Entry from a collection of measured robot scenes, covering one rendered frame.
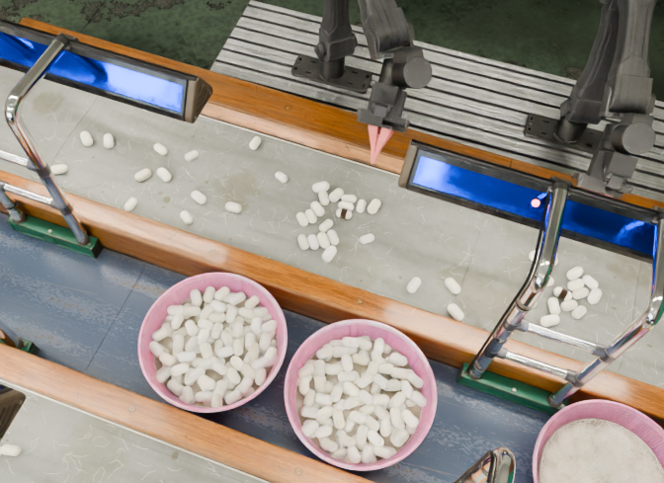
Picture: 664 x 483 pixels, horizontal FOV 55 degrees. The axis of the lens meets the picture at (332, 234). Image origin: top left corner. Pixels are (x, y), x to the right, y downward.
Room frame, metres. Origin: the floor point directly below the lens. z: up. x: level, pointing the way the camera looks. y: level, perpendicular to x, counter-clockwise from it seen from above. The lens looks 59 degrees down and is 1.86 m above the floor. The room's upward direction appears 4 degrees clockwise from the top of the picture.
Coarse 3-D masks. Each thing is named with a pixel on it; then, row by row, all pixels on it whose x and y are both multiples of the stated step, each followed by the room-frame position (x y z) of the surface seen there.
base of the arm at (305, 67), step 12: (300, 60) 1.22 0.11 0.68; (312, 60) 1.22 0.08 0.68; (324, 60) 1.16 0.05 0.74; (336, 60) 1.16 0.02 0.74; (300, 72) 1.18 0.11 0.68; (312, 72) 1.18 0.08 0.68; (324, 72) 1.16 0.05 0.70; (336, 72) 1.16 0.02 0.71; (348, 72) 1.19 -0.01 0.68; (360, 72) 1.19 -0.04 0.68; (336, 84) 1.15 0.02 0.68; (348, 84) 1.15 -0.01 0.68; (360, 84) 1.15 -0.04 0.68
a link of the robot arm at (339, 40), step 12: (324, 0) 1.18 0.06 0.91; (336, 0) 1.15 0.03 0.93; (348, 0) 1.16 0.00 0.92; (324, 12) 1.17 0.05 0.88; (336, 12) 1.15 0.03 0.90; (348, 12) 1.16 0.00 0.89; (324, 24) 1.16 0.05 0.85; (336, 24) 1.15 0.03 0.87; (348, 24) 1.16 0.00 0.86; (324, 36) 1.15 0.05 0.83; (336, 36) 1.14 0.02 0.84; (348, 36) 1.15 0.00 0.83; (336, 48) 1.14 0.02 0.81; (348, 48) 1.15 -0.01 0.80
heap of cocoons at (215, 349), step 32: (224, 288) 0.53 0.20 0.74; (192, 320) 0.47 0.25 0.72; (224, 320) 0.47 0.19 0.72; (256, 320) 0.47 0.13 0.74; (160, 352) 0.39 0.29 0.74; (192, 352) 0.40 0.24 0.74; (224, 352) 0.40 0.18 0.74; (256, 352) 0.41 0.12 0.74; (192, 384) 0.34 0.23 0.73; (224, 384) 0.34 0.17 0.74; (256, 384) 0.35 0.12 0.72
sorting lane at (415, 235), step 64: (0, 128) 0.88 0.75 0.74; (64, 128) 0.89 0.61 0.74; (128, 128) 0.91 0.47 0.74; (192, 128) 0.92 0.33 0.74; (128, 192) 0.74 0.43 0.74; (256, 192) 0.76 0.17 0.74; (384, 192) 0.79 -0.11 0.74; (320, 256) 0.62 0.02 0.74; (384, 256) 0.63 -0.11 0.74; (448, 256) 0.64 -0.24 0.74; (512, 256) 0.65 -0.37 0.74; (576, 256) 0.66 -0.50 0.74; (576, 320) 0.52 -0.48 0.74
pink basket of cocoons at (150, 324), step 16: (176, 288) 0.51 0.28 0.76; (192, 288) 0.52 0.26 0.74; (240, 288) 0.53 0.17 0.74; (256, 288) 0.53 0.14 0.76; (176, 304) 0.49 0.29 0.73; (272, 304) 0.50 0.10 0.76; (144, 320) 0.44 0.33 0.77; (160, 320) 0.46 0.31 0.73; (144, 336) 0.42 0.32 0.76; (144, 352) 0.39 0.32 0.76; (144, 368) 0.35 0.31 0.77; (160, 384) 0.34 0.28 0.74; (176, 400) 0.31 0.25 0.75
